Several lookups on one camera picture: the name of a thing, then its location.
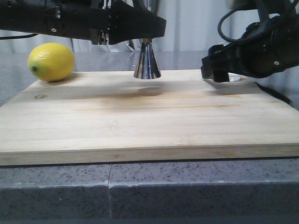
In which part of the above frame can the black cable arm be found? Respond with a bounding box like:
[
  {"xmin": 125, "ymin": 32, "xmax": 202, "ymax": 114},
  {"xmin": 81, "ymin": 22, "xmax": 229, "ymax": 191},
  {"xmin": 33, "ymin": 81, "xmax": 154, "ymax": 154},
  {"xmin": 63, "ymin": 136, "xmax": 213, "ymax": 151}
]
[
  {"xmin": 0, "ymin": 33, "xmax": 38, "ymax": 40},
  {"xmin": 217, "ymin": 7, "xmax": 260, "ymax": 43}
]

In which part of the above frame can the steel double jigger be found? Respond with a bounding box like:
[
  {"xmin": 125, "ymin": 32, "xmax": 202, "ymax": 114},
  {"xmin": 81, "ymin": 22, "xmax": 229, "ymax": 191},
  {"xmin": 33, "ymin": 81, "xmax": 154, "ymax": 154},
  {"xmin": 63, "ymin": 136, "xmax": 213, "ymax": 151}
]
[{"xmin": 134, "ymin": 38, "xmax": 161, "ymax": 80}]

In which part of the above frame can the grey curtain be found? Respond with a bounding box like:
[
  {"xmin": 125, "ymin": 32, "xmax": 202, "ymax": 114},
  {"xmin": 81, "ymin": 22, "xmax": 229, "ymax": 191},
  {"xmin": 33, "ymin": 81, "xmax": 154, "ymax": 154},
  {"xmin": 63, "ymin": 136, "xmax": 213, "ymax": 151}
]
[{"xmin": 0, "ymin": 0, "xmax": 229, "ymax": 53}]

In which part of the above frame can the clear glass beaker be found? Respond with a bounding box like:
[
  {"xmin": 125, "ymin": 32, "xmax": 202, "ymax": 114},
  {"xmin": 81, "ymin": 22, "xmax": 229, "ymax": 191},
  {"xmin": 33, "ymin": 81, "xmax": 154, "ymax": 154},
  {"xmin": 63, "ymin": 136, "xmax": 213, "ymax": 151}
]
[{"xmin": 228, "ymin": 73, "xmax": 242, "ymax": 82}]

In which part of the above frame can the yellow lemon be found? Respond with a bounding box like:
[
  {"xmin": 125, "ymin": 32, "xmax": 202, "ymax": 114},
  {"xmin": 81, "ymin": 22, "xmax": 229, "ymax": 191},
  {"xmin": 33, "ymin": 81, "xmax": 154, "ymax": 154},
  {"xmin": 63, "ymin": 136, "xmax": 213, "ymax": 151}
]
[{"xmin": 28, "ymin": 42, "xmax": 75, "ymax": 82}]

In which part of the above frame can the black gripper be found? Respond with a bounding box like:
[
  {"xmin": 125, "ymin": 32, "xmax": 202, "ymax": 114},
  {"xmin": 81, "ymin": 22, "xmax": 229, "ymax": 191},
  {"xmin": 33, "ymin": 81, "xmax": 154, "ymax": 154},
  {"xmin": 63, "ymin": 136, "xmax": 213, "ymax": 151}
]
[
  {"xmin": 0, "ymin": 0, "xmax": 112, "ymax": 45},
  {"xmin": 201, "ymin": 15, "xmax": 299, "ymax": 83}
]

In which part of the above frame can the wooden cutting board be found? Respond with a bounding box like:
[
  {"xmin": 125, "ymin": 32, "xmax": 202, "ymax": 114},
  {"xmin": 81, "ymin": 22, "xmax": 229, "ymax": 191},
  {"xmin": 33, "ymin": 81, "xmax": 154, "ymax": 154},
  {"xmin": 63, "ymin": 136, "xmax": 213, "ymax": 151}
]
[{"xmin": 0, "ymin": 70, "xmax": 299, "ymax": 166}]

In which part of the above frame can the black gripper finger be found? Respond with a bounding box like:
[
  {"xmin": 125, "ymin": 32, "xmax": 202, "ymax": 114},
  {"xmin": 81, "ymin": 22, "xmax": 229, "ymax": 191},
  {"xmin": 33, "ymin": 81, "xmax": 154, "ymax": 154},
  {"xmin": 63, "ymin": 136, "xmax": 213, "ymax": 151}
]
[{"xmin": 108, "ymin": 1, "xmax": 166, "ymax": 44}]

